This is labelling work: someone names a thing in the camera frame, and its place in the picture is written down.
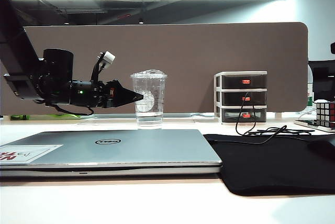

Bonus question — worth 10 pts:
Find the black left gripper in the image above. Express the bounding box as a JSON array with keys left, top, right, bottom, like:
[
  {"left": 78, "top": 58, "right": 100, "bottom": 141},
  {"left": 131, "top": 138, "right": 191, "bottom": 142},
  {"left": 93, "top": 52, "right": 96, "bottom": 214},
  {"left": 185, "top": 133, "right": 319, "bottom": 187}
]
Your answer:
[{"left": 69, "top": 79, "right": 144, "bottom": 109}]

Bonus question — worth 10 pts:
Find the clear plastic coffee cup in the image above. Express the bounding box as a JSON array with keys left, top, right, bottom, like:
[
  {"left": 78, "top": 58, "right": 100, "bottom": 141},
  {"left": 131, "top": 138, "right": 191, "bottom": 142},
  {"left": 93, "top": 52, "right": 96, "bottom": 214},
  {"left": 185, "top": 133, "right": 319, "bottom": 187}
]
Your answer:
[{"left": 130, "top": 69, "right": 169, "bottom": 130}]

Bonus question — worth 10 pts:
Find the silver Dell laptop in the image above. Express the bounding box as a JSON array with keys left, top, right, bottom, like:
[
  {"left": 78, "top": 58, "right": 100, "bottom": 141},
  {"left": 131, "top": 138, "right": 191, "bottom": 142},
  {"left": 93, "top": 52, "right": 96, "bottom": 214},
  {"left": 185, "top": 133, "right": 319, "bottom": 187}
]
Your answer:
[{"left": 0, "top": 129, "right": 223, "bottom": 178}]

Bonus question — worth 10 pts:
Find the flat green object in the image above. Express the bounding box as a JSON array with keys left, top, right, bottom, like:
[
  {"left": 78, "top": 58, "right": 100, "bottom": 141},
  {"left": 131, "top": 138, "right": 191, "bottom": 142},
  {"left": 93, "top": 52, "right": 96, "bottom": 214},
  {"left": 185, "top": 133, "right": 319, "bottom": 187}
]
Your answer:
[{"left": 49, "top": 114, "right": 82, "bottom": 119}]

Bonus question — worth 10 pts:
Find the brown desk partition panel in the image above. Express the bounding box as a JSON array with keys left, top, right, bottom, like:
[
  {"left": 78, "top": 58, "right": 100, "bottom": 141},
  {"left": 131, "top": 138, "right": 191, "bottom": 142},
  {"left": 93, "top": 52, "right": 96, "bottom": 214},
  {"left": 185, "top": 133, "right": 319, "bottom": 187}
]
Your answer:
[{"left": 0, "top": 21, "right": 309, "bottom": 116}]

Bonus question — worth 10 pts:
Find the white three-drawer organizer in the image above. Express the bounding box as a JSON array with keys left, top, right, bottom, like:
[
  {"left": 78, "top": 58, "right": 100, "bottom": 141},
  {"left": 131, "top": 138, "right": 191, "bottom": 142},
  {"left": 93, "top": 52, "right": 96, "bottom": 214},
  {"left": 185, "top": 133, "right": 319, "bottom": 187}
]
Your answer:
[{"left": 214, "top": 71, "right": 268, "bottom": 125}]

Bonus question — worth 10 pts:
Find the black mouse pad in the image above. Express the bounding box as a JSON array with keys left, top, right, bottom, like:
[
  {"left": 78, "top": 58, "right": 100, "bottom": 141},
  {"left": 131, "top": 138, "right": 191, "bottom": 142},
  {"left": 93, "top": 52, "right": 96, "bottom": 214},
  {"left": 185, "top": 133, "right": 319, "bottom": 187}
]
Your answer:
[{"left": 203, "top": 132, "right": 335, "bottom": 197}]

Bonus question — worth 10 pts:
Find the white bottle green label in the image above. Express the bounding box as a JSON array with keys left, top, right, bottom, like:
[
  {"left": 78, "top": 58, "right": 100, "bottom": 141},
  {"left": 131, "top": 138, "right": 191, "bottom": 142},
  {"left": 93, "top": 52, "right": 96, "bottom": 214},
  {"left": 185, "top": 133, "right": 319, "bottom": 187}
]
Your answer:
[{"left": 306, "top": 64, "right": 315, "bottom": 110}]

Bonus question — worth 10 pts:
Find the Rubik's cube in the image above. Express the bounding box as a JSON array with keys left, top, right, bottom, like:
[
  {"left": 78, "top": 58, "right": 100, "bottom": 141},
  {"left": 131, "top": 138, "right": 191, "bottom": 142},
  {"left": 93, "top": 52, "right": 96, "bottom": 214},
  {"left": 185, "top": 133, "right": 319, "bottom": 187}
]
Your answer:
[{"left": 315, "top": 99, "right": 335, "bottom": 130}]

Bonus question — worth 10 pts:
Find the white wrist camera on mount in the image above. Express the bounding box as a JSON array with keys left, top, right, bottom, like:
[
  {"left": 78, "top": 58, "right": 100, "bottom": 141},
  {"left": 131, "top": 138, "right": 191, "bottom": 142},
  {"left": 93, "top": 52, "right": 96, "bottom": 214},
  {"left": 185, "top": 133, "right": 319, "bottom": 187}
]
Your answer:
[{"left": 91, "top": 50, "right": 116, "bottom": 82}]

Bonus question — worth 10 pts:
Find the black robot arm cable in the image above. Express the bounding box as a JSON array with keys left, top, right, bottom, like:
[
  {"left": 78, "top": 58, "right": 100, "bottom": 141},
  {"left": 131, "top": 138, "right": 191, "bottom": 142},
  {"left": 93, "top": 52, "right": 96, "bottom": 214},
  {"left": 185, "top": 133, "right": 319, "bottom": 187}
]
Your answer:
[{"left": 51, "top": 103, "right": 95, "bottom": 116}]

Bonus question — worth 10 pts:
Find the thin black cable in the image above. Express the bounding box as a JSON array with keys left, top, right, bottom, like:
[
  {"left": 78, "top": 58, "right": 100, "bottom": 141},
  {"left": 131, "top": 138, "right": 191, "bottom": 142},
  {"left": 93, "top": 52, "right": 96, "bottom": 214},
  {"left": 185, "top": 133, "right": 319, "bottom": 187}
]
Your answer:
[{"left": 235, "top": 92, "right": 312, "bottom": 145}]

